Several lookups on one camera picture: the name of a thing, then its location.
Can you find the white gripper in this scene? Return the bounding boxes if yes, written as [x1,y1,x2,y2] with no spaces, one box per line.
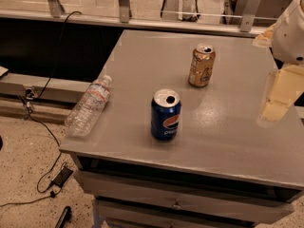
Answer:
[253,0,304,126]

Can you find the blue pepsi can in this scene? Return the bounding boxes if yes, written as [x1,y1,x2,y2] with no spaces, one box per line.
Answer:
[151,88,181,142]

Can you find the gold soda can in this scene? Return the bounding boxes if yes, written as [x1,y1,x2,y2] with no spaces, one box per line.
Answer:
[188,44,216,87]

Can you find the clear plastic water bottle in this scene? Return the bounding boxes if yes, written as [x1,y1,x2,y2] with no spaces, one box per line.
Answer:
[65,75,112,138]

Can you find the grey drawer cabinet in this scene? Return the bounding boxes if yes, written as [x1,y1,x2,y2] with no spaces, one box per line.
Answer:
[61,30,304,227]

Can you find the upper grey drawer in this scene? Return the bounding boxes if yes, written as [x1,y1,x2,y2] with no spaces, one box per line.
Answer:
[74,171,294,224]

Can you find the grey drawer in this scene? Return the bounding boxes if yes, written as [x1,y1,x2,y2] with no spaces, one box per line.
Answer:
[93,199,255,228]
[74,171,294,224]

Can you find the lower grey drawer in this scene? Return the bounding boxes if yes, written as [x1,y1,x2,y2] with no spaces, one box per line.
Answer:
[93,199,255,228]

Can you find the grey metal floor beam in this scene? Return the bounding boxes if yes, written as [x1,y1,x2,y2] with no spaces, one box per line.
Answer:
[0,73,89,104]

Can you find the black power adapter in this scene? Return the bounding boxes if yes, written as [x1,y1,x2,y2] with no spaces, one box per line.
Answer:
[51,167,73,187]

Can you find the black object on floor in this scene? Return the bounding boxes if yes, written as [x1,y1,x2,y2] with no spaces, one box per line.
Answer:
[55,206,71,228]

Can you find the metal railing frame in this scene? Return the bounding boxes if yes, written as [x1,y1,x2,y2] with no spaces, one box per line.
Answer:
[0,0,277,37]

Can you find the black cable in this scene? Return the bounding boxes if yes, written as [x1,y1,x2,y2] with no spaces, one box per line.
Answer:
[0,10,84,208]

